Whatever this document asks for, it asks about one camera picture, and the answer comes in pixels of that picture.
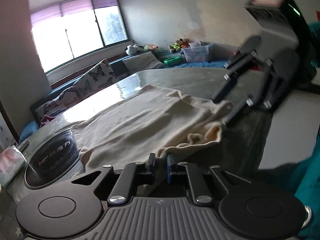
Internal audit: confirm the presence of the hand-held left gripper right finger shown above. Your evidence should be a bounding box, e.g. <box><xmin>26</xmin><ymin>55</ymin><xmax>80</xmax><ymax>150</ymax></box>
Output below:
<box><xmin>167</xmin><ymin>154</ymin><xmax>252</xmax><ymax>203</ymax></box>

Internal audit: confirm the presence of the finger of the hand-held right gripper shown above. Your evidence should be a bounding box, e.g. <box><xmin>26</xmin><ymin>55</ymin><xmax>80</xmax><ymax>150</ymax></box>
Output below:
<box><xmin>224</xmin><ymin>59</ymin><xmax>275</xmax><ymax>125</ymax></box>
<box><xmin>212</xmin><ymin>50</ymin><xmax>258</xmax><ymax>103</ymax></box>

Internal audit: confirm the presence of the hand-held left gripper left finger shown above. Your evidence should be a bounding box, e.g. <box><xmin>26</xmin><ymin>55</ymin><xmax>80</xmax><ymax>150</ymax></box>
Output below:
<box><xmin>71</xmin><ymin>152</ymin><xmax>157</xmax><ymax>204</ymax></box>

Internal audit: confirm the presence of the cream fleece garment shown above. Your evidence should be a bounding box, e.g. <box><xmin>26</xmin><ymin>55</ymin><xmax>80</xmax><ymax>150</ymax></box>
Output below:
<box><xmin>71</xmin><ymin>84</ymin><xmax>234</xmax><ymax>172</ymax></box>

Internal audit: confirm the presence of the blue corner sofa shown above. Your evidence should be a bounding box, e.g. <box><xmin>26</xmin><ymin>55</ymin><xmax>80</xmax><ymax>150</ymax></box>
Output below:
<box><xmin>19</xmin><ymin>44</ymin><xmax>229</xmax><ymax>142</ymax></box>

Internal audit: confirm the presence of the clear plastic storage box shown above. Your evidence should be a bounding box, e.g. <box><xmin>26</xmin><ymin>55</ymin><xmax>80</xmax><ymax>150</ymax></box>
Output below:
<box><xmin>180</xmin><ymin>41</ymin><xmax>213</xmax><ymax>63</ymax></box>

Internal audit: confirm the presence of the green plastic basket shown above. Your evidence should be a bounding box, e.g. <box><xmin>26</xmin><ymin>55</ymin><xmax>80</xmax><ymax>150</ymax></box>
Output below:
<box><xmin>164</xmin><ymin>56</ymin><xmax>182</xmax><ymax>65</ymax></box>

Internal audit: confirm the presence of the green brown plush toy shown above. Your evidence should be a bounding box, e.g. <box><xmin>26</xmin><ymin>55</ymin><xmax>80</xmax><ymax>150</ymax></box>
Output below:
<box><xmin>169</xmin><ymin>38</ymin><xmax>190</xmax><ymax>53</ymax></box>

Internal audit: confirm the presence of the grey cushion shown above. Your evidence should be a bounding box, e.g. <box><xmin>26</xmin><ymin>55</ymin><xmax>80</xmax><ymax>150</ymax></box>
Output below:
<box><xmin>122</xmin><ymin>51</ymin><xmax>165</xmax><ymax>72</ymax></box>

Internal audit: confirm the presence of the person's teal clothing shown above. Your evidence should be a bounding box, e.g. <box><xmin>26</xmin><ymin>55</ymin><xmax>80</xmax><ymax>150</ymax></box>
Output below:
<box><xmin>259</xmin><ymin>152</ymin><xmax>320</xmax><ymax>240</ymax></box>

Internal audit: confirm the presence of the black round induction cooktop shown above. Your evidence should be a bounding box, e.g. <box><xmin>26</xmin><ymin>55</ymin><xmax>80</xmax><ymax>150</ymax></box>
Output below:
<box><xmin>24</xmin><ymin>129</ymin><xmax>85</xmax><ymax>189</ymax></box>

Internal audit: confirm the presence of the panda plush toy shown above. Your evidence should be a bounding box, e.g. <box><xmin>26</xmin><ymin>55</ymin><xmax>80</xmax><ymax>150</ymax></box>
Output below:
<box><xmin>125</xmin><ymin>44</ymin><xmax>144</xmax><ymax>55</ymax></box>

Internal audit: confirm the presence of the upright butterfly print cushion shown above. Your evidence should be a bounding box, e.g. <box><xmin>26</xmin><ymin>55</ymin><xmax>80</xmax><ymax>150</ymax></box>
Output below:
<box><xmin>74</xmin><ymin>58</ymin><xmax>118</xmax><ymax>98</ymax></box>

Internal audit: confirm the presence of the flat butterfly print cushion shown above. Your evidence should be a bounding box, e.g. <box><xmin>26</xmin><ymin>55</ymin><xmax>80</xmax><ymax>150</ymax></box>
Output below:
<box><xmin>35</xmin><ymin>86</ymin><xmax>82</xmax><ymax>117</ymax></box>

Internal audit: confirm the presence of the pink cloth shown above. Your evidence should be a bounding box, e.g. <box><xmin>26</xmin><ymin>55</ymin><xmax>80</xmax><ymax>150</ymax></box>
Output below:
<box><xmin>40</xmin><ymin>115</ymin><xmax>56</xmax><ymax>127</ymax></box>

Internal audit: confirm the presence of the grey remote control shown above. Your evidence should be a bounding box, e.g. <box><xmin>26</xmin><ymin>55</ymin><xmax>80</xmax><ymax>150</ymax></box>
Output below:
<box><xmin>16</xmin><ymin>140</ymin><xmax>30</xmax><ymax>152</ymax></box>

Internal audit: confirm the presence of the white tissue pack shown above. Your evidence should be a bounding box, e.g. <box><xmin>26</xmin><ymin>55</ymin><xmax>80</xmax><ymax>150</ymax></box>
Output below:
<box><xmin>0</xmin><ymin>145</ymin><xmax>27</xmax><ymax>188</ymax></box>

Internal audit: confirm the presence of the window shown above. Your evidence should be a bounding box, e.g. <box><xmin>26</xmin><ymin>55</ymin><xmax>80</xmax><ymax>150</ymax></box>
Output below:
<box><xmin>30</xmin><ymin>0</ymin><xmax>129</xmax><ymax>73</ymax></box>

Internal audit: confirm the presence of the purple roller blind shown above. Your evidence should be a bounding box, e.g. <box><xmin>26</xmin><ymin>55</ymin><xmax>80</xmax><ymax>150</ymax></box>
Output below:
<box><xmin>29</xmin><ymin>0</ymin><xmax>118</xmax><ymax>20</ymax></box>

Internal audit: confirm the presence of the metal key ring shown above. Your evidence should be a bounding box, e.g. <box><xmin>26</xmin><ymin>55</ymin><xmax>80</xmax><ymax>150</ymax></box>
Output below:
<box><xmin>303</xmin><ymin>206</ymin><xmax>313</xmax><ymax>228</ymax></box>

